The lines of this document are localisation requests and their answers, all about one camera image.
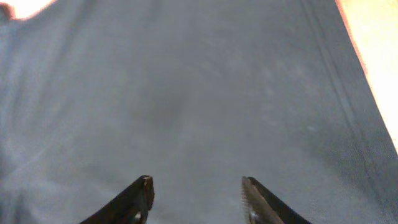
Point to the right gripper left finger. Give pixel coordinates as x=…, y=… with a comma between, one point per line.
x=131, y=206

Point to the black t-shirt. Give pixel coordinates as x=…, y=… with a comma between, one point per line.
x=197, y=94

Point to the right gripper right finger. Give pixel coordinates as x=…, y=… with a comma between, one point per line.
x=261, y=206

